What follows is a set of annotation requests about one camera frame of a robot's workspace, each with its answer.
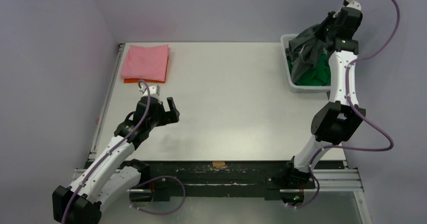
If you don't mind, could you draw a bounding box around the dark grey t shirt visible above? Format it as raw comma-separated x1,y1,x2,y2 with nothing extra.
287,24,325,81

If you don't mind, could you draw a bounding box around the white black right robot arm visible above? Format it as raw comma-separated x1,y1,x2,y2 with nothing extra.
282,7,366,187

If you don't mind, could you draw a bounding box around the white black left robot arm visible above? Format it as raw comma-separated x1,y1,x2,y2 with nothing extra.
52,93,185,223

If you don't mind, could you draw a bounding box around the folded orange t shirt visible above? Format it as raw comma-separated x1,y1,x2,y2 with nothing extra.
120,56,169,84

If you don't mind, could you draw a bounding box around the folded pink t shirt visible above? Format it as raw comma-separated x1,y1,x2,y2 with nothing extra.
120,45,170,83

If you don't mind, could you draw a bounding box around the green t shirt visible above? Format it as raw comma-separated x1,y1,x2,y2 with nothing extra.
291,54,331,86

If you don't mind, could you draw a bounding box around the brown tape piece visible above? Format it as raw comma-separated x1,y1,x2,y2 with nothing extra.
212,161,227,169

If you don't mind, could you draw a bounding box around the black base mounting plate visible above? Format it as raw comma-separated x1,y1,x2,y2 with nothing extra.
128,161,343,205

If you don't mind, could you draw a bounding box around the white perforated laundry basket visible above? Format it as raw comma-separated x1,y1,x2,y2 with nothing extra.
280,33,333,94

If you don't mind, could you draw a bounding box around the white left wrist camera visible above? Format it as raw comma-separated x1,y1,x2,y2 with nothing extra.
139,84,160,101

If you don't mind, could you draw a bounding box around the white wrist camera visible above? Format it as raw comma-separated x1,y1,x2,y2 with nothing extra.
139,84,160,101
342,0,362,11

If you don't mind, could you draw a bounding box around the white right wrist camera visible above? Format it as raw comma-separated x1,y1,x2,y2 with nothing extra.
342,0,362,11

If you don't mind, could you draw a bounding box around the aluminium frame rail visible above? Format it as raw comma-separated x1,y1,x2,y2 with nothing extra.
278,169,364,194

